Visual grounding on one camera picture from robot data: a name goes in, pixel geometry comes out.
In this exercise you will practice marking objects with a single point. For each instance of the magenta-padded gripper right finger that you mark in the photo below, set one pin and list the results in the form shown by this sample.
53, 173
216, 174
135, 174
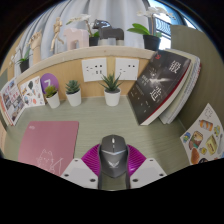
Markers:
148, 171

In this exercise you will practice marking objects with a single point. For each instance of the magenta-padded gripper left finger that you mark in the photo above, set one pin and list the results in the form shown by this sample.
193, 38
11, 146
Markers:
78, 171

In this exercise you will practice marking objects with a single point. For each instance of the grey computer mouse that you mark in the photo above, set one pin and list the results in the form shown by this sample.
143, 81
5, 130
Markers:
113, 156

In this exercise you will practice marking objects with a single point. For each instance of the pink mouse pad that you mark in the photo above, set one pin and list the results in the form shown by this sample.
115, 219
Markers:
46, 143

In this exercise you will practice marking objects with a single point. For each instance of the food sticker sheet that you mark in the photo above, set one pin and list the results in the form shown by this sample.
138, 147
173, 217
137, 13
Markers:
205, 140

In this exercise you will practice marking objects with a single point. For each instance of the small succulent in white pot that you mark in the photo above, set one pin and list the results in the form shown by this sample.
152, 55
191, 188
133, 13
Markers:
53, 100
112, 97
74, 98

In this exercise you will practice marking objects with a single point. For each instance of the black book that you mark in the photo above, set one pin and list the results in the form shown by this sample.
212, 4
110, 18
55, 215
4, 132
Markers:
156, 86

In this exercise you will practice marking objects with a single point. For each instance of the white sticker sheet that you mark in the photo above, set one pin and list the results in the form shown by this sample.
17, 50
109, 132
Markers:
30, 92

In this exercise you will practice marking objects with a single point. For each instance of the red and white magazine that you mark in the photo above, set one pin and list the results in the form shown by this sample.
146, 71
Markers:
11, 101

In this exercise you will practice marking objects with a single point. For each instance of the white stone ledge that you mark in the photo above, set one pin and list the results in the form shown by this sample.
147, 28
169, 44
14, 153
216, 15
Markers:
83, 53

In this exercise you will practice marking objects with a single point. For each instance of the white orchid in black pot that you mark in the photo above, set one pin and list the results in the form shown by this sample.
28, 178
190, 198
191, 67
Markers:
24, 65
151, 41
94, 40

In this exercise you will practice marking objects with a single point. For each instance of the pink horse figurine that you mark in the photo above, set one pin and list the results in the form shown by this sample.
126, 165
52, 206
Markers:
75, 38

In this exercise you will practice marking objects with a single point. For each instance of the black horse figurine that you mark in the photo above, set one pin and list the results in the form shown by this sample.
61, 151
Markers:
110, 33

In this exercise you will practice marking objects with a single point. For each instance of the grey curtain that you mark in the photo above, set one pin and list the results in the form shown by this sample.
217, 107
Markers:
116, 11

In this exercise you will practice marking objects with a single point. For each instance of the white wall socket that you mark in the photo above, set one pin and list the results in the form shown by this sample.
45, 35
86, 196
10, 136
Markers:
127, 69
94, 70

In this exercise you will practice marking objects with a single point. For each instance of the window with dark frame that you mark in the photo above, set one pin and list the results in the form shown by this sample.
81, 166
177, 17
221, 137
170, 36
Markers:
165, 26

